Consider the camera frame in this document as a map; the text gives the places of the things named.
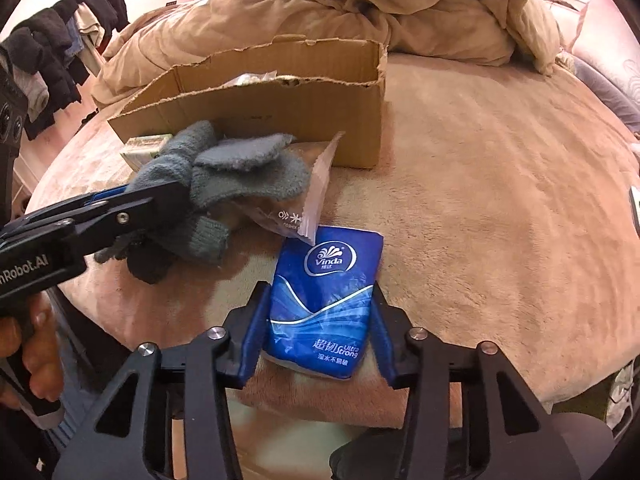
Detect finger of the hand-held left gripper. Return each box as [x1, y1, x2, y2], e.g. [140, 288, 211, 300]
[9, 184, 132, 230]
[0, 181, 187, 257]

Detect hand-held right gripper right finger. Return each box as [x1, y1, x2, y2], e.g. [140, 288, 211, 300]
[371, 284, 582, 480]

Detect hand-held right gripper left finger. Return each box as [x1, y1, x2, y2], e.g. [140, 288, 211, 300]
[52, 280, 274, 480]

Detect blue tissue packet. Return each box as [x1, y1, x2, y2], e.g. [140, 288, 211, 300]
[262, 225, 385, 380]

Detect light grey knit glove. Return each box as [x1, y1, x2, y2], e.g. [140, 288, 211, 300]
[131, 120, 312, 213]

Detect torn cardboard box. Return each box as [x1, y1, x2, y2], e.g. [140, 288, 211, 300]
[107, 35, 390, 171]

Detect person's left hand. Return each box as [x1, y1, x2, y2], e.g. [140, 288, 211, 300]
[0, 291, 67, 411]

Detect small green and white box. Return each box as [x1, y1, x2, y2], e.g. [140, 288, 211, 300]
[120, 132, 174, 175]

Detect dark grey knit glove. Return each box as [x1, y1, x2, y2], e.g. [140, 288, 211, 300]
[94, 210, 232, 286]

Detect clear plastic snack bag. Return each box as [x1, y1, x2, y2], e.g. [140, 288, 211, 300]
[220, 130, 348, 250]

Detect dark hanging clothes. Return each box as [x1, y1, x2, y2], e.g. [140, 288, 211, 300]
[0, 0, 129, 142]

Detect beige fleece blanket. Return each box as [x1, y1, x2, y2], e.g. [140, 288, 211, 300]
[25, 50, 640, 423]

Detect crumpled clear plastic bag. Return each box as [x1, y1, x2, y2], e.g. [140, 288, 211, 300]
[227, 71, 302, 89]

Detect floral printed cloth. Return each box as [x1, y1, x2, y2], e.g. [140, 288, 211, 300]
[604, 357, 637, 432]

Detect beige duvet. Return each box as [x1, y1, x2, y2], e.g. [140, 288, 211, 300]
[92, 0, 577, 111]

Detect pale lilac pillow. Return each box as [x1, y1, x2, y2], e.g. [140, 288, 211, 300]
[570, 54, 640, 136]

